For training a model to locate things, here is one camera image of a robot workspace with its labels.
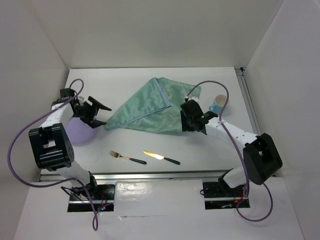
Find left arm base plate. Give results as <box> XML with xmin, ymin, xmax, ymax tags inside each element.
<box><xmin>61</xmin><ymin>181</ymin><xmax>116</xmax><ymax>213</ymax></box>

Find teal patterned cloth napkin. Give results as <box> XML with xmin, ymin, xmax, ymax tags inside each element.
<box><xmin>105</xmin><ymin>77</ymin><xmax>201</xmax><ymax>134</ymax></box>

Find gold knife green handle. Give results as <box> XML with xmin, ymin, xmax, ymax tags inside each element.
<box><xmin>143</xmin><ymin>150</ymin><xmax>181</xmax><ymax>165</ymax></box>

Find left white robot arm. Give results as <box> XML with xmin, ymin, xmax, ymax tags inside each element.
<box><xmin>28</xmin><ymin>88</ymin><xmax>112</xmax><ymax>200</ymax></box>

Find right side aluminium rail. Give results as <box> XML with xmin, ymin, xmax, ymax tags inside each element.
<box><xmin>234</xmin><ymin>66</ymin><xmax>273</xmax><ymax>171</ymax></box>

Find aluminium rail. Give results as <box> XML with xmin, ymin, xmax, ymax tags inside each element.
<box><xmin>234</xmin><ymin>66</ymin><xmax>273</xmax><ymax>171</ymax></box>
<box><xmin>38</xmin><ymin>168</ymin><xmax>276</xmax><ymax>183</ymax></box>

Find lilac plastic plate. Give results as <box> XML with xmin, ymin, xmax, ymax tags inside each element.
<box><xmin>65</xmin><ymin>117</ymin><xmax>98</xmax><ymax>146</ymax></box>

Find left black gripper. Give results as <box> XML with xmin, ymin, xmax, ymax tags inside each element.
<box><xmin>71</xmin><ymin>95</ymin><xmax>110</xmax><ymax>128</ymax></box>

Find purple cable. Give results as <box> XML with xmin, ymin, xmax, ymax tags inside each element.
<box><xmin>6</xmin><ymin>78</ymin><xmax>100</xmax><ymax>232</ymax></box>
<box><xmin>186</xmin><ymin>80</ymin><xmax>274</xmax><ymax>223</ymax></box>

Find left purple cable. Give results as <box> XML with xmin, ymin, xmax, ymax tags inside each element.
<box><xmin>6</xmin><ymin>78</ymin><xmax>100</xmax><ymax>232</ymax></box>

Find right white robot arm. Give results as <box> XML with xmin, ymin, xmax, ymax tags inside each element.
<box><xmin>180</xmin><ymin>99</ymin><xmax>283</xmax><ymax>196</ymax></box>

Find light blue mug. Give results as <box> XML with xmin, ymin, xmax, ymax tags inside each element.
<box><xmin>209</xmin><ymin>94</ymin><xmax>230</xmax><ymax>116</ymax></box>

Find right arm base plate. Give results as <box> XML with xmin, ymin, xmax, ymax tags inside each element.
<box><xmin>199</xmin><ymin>182</ymin><xmax>251</xmax><ymax>210</ymax></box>

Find gold fork green handle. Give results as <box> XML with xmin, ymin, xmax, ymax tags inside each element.
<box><xmin>109</xmin><ymin>150</ymin><xmax>147</xmax><ymax>165</ymax></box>

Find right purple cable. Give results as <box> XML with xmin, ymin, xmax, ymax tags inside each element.
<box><xmin>186</xmin><ymin>80</ymin><xmax>274</xmax><ymax>223</ymax></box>

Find front aluminium rail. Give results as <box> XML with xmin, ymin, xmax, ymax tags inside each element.
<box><xmin>38</xmin><ymin>168</ymin><xmax>276</xmax><ymax>183</ymax></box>

